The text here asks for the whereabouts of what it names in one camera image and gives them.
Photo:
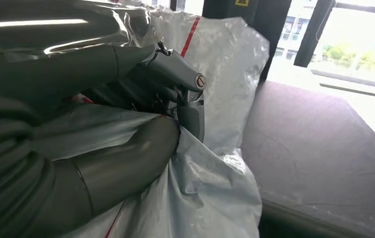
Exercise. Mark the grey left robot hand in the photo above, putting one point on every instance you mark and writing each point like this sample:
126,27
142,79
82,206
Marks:
59,65

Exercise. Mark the white poly mailer package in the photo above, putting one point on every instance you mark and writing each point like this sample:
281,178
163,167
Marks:
220,98

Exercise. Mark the black yellow instruction label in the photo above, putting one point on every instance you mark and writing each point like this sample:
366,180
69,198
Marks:
241,2

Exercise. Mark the dark window frame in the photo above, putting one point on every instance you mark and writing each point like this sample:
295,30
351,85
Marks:
312,33

